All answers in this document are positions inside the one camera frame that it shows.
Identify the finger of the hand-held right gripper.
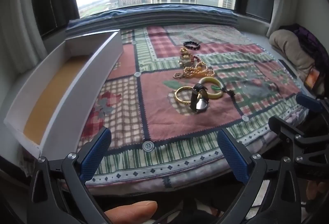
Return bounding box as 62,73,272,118
295,94,329,122
268,116,313,147

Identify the gold chain necklace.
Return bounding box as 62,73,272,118
173,63,216,80

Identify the gold bangle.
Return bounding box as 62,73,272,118
175,86,198,104

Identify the pale jade bangle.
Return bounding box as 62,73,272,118
198,77,224,99

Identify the white drawer box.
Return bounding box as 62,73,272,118
3,29,123,159

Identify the person's left hand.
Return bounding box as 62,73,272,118
104,200,158,224

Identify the blue striped cushion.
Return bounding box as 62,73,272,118
65,3,238,34

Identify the person's right hand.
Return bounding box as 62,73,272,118
306,180,329,204

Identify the wooden bead bracelet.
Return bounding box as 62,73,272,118
179,57,194,67

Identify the patchwork plaid blanket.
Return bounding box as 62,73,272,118
59,24,304,188

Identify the beige pillow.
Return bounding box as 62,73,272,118
269,29,324,93

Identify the purple cloth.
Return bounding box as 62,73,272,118
293,24,329,70

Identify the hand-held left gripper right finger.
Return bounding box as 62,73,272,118
217,128,300,224

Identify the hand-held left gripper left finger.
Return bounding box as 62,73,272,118
30,126,114,224

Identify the small orange screen device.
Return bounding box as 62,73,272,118
305,67,322,89

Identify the black bead bracelet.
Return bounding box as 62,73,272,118
183,41,201,51

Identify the black wristwatch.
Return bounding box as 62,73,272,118
190,83,210,113

